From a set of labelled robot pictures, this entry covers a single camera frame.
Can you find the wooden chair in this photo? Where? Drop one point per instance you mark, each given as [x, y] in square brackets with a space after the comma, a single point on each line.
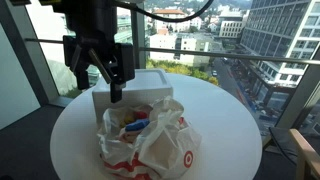
[305, 153]

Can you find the yellow small object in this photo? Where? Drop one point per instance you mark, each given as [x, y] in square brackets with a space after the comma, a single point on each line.
[127, 120]

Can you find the metal window railing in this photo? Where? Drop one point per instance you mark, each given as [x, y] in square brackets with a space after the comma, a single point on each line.
[216, 55]

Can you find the dark slanted window frame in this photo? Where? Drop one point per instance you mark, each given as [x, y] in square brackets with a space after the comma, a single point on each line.
[30, 66]

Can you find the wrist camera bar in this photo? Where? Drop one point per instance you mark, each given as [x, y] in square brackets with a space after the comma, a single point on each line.
[126, 63]

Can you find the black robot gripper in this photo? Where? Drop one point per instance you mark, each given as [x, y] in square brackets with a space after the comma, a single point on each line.
[93, 23]

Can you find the light grey window post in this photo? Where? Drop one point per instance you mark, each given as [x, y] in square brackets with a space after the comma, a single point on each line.
[300, 100]

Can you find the white red plastic bag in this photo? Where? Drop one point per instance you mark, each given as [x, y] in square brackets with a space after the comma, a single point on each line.
[160, 146]

